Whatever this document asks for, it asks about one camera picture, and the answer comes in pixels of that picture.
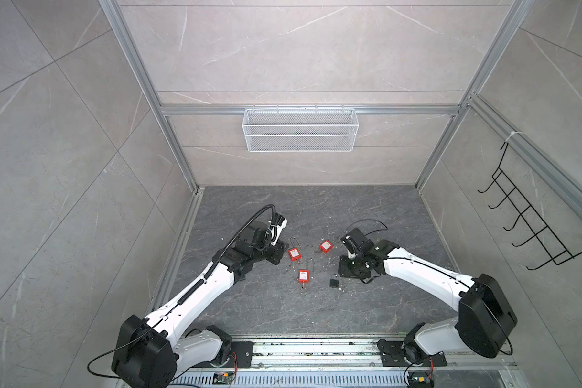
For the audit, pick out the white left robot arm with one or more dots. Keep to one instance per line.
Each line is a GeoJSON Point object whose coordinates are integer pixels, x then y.
{"type": "Point", "coordinates": [155, 350]}

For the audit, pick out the aluminium frame left rail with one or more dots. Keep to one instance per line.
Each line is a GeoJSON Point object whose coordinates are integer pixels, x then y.
{"type": "Point", "coordinates": [163, 292]}

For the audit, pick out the white wire mesh basket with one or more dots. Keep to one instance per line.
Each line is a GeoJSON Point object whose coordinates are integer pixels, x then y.
{"type": "Point", "coordinates": [300, 130]}

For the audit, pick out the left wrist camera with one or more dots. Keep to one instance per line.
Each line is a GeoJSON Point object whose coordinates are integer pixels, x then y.
{"type": "Point", "coordinates": [276, 227]}

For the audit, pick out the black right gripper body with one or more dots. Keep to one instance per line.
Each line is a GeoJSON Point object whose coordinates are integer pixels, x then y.
{"type": "Point", "coordinates": [352, 267]}

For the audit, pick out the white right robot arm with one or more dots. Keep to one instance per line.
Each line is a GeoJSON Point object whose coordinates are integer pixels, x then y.
{"type": "Point", "coordinates": [484, 320]}

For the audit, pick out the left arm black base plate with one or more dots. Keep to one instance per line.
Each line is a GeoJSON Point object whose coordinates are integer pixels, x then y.
{"type": "Point", "coordinates": [244, 352]}

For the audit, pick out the red padlock centre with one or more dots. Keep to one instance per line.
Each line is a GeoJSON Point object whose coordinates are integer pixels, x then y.
{"type": "Point", "coordinates": [294, 250]}

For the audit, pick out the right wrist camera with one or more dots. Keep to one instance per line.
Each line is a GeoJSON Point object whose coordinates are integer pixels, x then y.
{"type": "Point", "coordinates": [357, 243]}

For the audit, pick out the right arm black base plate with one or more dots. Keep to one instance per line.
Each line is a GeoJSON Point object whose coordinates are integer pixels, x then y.
{"type": "Point", "coordinates": [400, 354]}

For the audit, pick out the red padlock front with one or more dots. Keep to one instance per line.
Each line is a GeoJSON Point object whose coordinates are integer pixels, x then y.
{"type": "Point", "coordinates": [305, 274]}

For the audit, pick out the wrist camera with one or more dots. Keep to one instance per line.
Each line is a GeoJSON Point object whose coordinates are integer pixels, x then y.
{"type": "Point", "coordinates": [276, 227]}
{"type": "Point", "coordinates": [357, 243]}

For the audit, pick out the red padlock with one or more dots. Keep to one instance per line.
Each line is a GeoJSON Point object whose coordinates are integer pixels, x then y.
{"type": "Point", "coordinates": [294, 250]}
{"type": "Point", "coordinates": [305, 274]}
{"type": "Point", "coordinates": [327, 245]}

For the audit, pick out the slotted cable duct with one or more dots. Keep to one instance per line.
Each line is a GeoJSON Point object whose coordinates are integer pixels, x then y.
{"type": "Point", "coordinates": [297, 378]}

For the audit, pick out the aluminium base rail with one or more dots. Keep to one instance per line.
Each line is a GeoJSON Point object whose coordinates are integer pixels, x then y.
{"type": "Point", "coordinates": [347, 352]}

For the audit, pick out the black wire hook rack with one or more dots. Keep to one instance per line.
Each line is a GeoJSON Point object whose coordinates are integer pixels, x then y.
{"type": "Point", "coordinates": [540, 231]}

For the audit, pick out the red padlock right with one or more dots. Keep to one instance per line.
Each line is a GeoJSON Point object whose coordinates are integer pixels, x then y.
{"type": "Point", "coordinates": [327, 245]}

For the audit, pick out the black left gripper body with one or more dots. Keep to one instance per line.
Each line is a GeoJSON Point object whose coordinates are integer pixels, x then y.
{"type": "Point", "coordinates": [269, 251]}

